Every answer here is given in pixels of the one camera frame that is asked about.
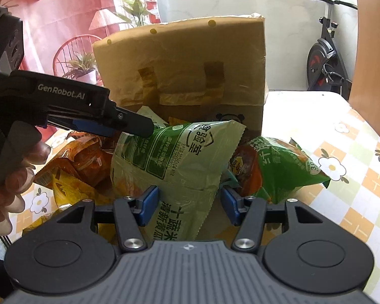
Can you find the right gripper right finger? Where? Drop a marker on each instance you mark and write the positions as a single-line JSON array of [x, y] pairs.
[[248, 213]]

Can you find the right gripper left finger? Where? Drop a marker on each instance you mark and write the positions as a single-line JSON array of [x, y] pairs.
[[133, 213]]

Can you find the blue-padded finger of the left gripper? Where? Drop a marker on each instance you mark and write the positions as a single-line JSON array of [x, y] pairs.
[[123, 123]]

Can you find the orange snack bag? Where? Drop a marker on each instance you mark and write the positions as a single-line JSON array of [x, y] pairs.
[[86, 157]]

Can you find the light green snack bag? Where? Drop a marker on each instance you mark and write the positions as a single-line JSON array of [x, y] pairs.
[[185, 162]]

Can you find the person's left hand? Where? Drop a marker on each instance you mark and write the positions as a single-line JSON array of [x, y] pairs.
[[17, 183]]

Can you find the dark green snack bag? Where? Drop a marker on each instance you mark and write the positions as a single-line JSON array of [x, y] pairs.
[[272, 169]]

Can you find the brown cardboard box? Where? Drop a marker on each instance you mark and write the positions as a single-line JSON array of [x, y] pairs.
[[199, 69]]

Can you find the checkered floral tablecloth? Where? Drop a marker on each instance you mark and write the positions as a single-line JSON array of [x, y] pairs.
[[347, 149]]

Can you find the black exercise bike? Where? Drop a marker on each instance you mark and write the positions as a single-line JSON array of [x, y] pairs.
[[325, 67]]

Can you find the wooden headboard panel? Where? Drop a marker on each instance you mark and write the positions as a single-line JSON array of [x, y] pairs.
[[365, 93]]

